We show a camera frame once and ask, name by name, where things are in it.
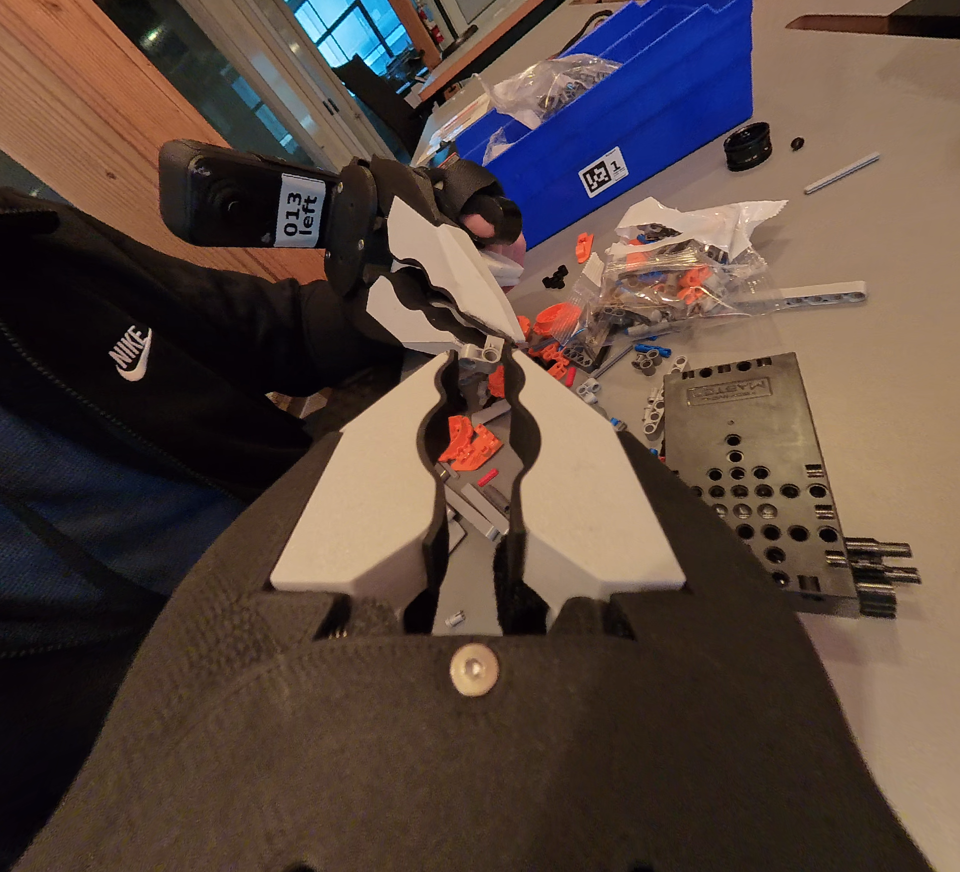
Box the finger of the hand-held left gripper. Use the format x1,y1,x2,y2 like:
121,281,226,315
365,272,460,356
384,199,526,344

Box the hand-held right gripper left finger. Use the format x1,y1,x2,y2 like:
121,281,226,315
268,349,464,596

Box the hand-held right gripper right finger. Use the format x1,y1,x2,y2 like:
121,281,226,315
493,343,688,594

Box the grey angled connector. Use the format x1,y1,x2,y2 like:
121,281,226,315
457,334,505,372

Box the black perforated plastic block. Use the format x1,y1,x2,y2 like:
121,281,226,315
662,352,922,620

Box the clear bag of orange parts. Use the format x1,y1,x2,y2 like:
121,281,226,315
583,197,790,350

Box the blue plastic bin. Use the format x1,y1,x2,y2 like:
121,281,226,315
456,0,755,251

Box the person's left hand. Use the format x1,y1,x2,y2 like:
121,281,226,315
459,196,528,282

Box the orange wedge panel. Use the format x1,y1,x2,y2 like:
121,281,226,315
438,416,502,472

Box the black office chair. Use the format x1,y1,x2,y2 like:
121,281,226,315
330,55,426,147

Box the crinkled clear plastic bag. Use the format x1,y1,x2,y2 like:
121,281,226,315
489,57,625,132

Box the light grey holed beam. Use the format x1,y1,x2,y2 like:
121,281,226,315
738,280,869,312

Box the black wheel hub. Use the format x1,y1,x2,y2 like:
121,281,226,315
723,122,774,173

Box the light grey axle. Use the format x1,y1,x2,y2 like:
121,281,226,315
804,151,882,195

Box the black desk cable cover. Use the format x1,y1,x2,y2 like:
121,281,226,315
783,0,960,42

